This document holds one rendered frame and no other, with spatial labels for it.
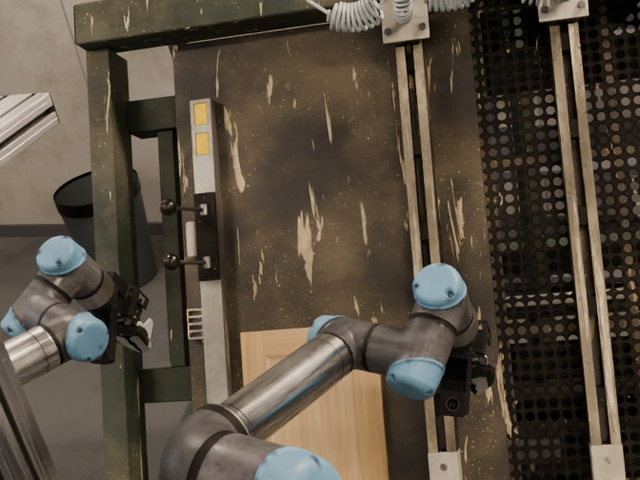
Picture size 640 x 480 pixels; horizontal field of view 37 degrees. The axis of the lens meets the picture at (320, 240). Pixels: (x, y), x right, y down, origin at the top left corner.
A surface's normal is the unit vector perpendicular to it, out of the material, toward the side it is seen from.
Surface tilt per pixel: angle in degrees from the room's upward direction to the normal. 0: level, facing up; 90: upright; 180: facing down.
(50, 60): 90
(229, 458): 13
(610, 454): 55
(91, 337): 90
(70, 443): 0
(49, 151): 90
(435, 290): 28
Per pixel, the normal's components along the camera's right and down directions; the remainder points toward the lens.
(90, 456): -0.18, -0.87
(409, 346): -0.40, -0.55
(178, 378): -0.22, -0.09
